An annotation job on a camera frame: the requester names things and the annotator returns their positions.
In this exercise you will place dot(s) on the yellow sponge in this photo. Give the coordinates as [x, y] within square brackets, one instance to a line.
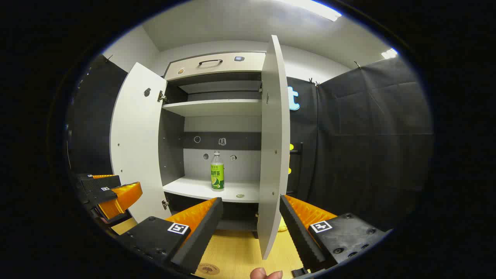
[282, 228]

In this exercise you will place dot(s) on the metal door hinge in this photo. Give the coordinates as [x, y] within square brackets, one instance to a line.
[165, 204]
[162, 97]

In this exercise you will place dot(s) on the beige cabinet drawer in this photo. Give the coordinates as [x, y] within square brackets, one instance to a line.
[252, 64]

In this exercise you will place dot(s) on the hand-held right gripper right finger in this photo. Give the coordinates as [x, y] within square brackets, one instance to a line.
[300, 236]

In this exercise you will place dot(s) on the white cabinet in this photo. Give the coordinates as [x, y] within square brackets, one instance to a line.
[172, 147]

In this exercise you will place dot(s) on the white cabinet shelf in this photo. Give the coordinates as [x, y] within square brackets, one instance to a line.
[217, 107]
[193, 188]

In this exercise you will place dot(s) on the green label tea bottle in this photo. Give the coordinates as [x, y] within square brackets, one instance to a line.
[217, 176]

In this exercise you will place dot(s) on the round wooden coaster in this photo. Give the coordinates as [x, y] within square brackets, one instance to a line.
[208, 269]

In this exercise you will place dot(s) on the ceiling light panel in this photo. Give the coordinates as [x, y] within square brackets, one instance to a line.
[390, 53]

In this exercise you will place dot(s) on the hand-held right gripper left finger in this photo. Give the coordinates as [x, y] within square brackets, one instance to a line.
[201, 236]

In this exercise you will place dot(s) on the white cabinet door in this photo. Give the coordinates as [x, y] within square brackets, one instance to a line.
[135, 147]
[273, 155]

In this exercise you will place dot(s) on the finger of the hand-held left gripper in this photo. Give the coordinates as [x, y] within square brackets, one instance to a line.
[120, 199]
[102, 182]

